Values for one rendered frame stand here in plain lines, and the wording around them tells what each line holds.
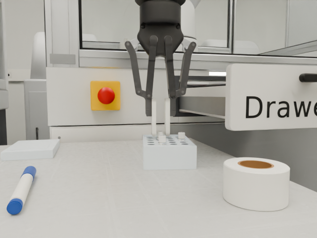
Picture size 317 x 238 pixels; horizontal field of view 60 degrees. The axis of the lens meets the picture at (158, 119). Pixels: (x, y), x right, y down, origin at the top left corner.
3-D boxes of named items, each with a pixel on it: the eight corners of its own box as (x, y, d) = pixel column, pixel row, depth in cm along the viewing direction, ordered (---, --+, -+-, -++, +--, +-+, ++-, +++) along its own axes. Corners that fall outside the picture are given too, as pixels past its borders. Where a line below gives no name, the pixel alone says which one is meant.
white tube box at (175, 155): (196, 169, 43) (196, 145, 43) (143, 170, 43) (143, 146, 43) (184, 152, 56) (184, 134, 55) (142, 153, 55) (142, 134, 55)
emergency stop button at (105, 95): (115, 104, 64) (114, 87, 64) (97, 104, 63) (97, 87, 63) (113, 104, 67) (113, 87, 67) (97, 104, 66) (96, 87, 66)
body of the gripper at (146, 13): (136, -4, 46) (137, 53, 46) (187, -3, 46) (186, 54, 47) (137, 10, 53) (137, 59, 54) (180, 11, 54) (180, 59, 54)
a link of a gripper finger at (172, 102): (168, 89, 52) (184, 89, 52) (168, 115, 52) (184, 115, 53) (169, 89, 50) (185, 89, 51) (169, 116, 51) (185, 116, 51)
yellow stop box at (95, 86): (120, 110, 67) (120, 80, 66) (90, 110, 65) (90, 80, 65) (119, 109, 72) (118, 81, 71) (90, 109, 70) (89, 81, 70)
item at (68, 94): (370, 117, 93) (373, 74, 91) (47, 126, 68) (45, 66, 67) (230, 106, 184) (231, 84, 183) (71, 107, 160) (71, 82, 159)
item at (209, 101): (352, 117, 53) (354, 86, 53) (233, 120, 47) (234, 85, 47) (242, 107, 92) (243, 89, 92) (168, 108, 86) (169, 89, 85)
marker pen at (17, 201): (23, 215, 27) (22, 199, 27) (5, 217, 26) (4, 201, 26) (36, 175, 40) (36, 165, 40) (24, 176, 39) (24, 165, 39)
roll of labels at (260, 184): (294, 215, 27) (296, 175, 27) (221, 207, 29) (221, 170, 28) (282, 191, 34) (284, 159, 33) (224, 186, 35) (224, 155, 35)
